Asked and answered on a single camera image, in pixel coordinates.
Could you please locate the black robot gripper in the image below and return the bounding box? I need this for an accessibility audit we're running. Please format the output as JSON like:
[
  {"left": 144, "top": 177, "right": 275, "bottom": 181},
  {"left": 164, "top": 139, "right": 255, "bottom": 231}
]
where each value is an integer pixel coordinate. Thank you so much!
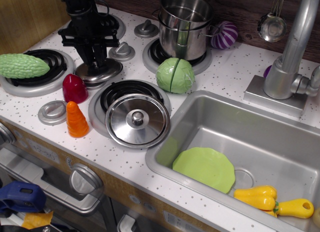
[{"left": 58, "top": 0, "right": 119, "bottom": 68}]

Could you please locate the small steel pot lid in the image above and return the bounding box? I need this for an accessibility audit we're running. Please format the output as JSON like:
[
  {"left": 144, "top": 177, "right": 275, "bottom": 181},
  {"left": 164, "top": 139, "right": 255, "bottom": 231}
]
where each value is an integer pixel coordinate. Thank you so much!
[{"left": 75, "top": 58, "right": 123, "bottom": 84}]

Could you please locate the silver knob under lid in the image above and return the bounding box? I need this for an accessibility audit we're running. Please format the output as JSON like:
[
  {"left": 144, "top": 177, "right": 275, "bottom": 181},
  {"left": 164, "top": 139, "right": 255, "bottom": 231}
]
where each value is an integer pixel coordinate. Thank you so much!
[{"left": 85, "top": 82, "right": 106, "bottom": 91}]

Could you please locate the front left stove burner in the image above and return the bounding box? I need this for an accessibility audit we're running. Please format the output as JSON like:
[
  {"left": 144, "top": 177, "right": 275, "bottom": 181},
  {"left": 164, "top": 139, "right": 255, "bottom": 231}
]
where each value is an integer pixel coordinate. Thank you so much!
[{"left": 0, "top": 49, "right": 75, "bottom": 98}]

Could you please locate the stove burner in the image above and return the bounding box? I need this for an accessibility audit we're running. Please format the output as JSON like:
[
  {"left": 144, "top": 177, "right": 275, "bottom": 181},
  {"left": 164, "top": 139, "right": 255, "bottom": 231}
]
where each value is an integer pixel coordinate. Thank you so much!
[
  {"left": 142, "top": 38, "right": 213, "bottom": 75},
  {"left": 0, "top": 49, "right": 75, "bottom": 98},
  {"left": 88, "top": 79, "right": 171, "bottom": 138},
  {"left": 99, "top": 12, "right": 126, "bottom": 40}
]

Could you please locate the back left stove burner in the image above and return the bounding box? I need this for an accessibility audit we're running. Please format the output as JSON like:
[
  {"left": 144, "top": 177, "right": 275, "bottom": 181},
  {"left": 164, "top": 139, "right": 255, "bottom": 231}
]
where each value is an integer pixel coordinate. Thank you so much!
[{"left": 99, "top": 12, "right": 126, "bottom": 40}]

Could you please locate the front right stove burner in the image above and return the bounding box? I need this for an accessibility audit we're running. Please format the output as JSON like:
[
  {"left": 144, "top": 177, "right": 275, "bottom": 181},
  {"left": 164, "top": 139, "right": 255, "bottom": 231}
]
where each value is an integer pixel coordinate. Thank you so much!
[{"left": 88, "top": 79, "right": 171, "bottom": 138}]

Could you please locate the back right stove burner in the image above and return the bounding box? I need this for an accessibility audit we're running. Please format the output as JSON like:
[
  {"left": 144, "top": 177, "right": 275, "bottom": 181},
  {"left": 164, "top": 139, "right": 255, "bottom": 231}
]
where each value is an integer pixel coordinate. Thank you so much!
[{"left": 142, "top": 38, "right": 213, "bottom": 75}]

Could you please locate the large steel pot lid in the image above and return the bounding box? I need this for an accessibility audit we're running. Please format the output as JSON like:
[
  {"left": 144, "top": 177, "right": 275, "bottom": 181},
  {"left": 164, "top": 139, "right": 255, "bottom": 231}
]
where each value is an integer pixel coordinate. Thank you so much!
[{"left": 105, "top": 93, "right": 170, "bottom": 149}]

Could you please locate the silver knob centre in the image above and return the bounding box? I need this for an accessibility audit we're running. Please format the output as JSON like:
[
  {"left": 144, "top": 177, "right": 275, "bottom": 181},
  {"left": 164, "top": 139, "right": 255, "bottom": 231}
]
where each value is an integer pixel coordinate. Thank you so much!
[{"left": 108, "top": 42, "right": 136, "bottom": 62}]

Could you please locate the red toy pepper piece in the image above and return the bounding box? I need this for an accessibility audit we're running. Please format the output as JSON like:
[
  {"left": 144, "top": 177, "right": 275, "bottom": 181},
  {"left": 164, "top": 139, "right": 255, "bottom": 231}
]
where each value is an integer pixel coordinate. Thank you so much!
[{"left": 62, "top": 74, "right": 89, "bottom": 104}]

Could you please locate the silver knob back top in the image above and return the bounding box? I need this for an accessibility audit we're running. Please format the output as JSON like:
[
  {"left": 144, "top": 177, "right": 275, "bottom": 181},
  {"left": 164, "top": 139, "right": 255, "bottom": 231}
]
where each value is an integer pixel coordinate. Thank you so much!
[{"left": 134, "top": 19, "right": 159, "bottom": 39}]

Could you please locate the silver knob front left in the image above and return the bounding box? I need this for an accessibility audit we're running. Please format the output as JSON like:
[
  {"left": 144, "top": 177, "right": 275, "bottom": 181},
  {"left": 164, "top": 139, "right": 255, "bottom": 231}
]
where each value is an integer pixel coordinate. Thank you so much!
[{"left": 38, "top": 100, "right": 67, "bottom": 126}]

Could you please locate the orange toy carrot piece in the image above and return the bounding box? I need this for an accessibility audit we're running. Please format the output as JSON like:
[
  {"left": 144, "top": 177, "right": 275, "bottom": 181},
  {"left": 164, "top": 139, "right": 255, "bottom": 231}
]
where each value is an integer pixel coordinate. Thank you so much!
[{"left": 66, "top": 101, "right": 90, "bottom": 138}]

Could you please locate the green toy bitter gourd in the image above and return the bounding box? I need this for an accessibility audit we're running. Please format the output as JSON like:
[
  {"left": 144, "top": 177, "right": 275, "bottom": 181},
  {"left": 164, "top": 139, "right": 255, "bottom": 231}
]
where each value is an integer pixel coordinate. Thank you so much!
[{"left": 0, "top": 53, "right": 50, "bottom": 79}]

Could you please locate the large steel pot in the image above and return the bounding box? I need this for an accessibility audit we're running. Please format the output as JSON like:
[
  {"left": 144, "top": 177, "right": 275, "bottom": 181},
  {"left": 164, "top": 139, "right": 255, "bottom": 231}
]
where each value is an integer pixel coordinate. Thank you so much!
[{"left": 157, "top": 12, "right": 219, "bottom": 61}]

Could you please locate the green toy cabbage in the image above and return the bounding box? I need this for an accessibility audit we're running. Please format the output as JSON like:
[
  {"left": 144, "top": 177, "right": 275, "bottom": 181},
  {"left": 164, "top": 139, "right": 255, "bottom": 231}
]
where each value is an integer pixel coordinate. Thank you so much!
[{"left": 155, "top": 57, "right": 195, "bottom": 94}]

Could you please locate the small steel inner pot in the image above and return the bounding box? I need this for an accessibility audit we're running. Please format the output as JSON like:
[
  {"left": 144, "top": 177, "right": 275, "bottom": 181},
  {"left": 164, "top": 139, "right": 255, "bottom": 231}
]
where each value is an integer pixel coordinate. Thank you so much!
[{"left": 158, "top": 0, "right": 214, "bottom": 30}]

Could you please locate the silver oven dial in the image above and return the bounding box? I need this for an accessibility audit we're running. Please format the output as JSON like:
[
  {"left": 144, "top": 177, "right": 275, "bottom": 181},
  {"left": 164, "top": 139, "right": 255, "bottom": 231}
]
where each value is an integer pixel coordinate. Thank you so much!
[{"left": 69, "top": 163, "right": 103, "bottom": 195}]

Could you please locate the purple striped toy onion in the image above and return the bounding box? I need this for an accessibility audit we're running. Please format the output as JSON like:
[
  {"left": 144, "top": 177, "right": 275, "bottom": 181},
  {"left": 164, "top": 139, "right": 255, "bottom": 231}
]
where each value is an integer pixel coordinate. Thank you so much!
[{"left": 210, "top": 20, "right": 239, "bottom": 50}]

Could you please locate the green plastic plate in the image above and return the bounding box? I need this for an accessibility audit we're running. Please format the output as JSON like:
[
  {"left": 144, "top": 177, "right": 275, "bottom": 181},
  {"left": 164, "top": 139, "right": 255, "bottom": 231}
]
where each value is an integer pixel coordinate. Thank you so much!
[{"left": 172, "top": 147, "right": 236, "bottom": 194}]

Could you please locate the blue clamp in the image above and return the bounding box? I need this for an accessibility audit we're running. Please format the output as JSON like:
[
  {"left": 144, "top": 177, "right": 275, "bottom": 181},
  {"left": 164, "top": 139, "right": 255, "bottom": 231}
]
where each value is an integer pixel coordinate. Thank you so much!
[{"left": 0, "top": 180, "right": 47, "bottom": 213}]

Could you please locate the purple toy behind faucet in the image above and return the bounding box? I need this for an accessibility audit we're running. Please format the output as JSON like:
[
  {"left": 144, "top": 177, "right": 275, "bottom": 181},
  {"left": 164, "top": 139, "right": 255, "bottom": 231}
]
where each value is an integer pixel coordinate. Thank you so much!
[{"left": 263, "top": 65, "right": 272, "bottom": 78}]

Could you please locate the yellow tape piece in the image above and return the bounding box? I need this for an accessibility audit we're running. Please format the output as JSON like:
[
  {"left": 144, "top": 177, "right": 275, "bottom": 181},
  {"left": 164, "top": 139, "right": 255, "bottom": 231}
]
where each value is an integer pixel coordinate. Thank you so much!
[{"left": 21, "top": 211, "right": 54, "bottom": 230}]

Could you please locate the hanging steel measuring spoon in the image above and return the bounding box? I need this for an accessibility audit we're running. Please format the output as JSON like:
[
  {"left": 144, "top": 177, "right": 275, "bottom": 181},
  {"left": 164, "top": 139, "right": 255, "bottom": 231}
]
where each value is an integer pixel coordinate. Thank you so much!
[{"left": 257, "top": 0, "right": 287, "bottom": 43}]

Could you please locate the silver toy faucet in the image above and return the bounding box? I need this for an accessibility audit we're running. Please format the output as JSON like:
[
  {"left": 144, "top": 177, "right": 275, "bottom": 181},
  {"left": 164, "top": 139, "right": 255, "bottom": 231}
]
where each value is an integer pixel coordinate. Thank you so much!
[{"left": 243, "top": 0, "right": 320, "bottom": 118}]

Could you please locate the silver sink basin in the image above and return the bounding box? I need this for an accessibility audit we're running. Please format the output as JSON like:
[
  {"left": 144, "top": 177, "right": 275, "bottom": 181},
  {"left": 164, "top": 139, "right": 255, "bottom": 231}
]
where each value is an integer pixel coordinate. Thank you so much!
[{"left": 145, "top": 91, "right": 320, "bottom": 232}]

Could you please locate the yellow toy bell pepper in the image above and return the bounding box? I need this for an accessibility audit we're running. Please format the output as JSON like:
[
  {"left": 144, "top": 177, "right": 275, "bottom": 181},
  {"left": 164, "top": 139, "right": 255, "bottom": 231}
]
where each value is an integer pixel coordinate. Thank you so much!
[{"left": 233, "top": 185, "right": 278, "bottom": 217}]

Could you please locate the silver oven door handle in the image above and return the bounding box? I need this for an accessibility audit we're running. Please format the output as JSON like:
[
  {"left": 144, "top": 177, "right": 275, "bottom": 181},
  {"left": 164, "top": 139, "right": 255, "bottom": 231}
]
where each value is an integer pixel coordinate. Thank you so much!
[{"left": 0, "top": 148, "right": 103, "bottom": 216}]

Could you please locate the yellow toy handle piece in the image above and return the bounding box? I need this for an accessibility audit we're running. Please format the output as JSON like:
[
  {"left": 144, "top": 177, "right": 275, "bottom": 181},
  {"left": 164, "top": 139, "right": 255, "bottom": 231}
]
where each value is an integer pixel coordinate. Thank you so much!
[{"left": 275, "top": 198, "right": 315, "bottom": 219}]

